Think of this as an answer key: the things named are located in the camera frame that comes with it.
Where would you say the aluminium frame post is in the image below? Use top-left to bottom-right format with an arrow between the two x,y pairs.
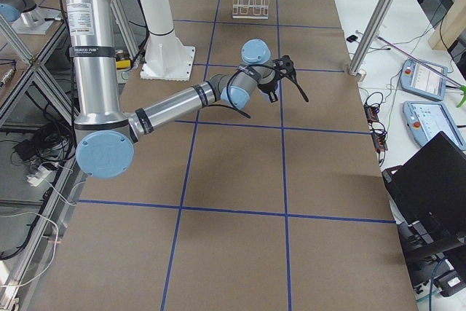
348,0 -> 393,82

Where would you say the blue teach pendant near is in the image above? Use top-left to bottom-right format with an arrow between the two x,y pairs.
402,101 -> 465,151

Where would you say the orange black usb hub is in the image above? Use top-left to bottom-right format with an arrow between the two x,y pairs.
364,104 -> 379,123

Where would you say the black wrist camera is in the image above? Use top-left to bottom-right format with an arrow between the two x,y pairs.
273,55 -> 297,83

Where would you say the white wire cup holder rack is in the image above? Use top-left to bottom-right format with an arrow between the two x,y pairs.
232,0 -> 270,20

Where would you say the blue teach pendant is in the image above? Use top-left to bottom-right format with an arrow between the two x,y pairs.
402,101 -> 465,151
400,59 -> 446,101

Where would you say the black camera cable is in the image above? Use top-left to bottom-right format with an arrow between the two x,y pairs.
213,63 -> 309,119

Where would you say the blue teach pendant far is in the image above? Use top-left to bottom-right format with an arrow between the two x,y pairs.
400,59 -> 446,101

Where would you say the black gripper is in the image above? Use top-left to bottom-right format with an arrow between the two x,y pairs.
258,69 -> 278,103

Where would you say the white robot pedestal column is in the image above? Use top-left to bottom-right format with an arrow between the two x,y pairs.
140,0 -> 196,81

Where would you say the black laptop computer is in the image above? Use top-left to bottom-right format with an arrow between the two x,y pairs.
382,132 -> 465,235

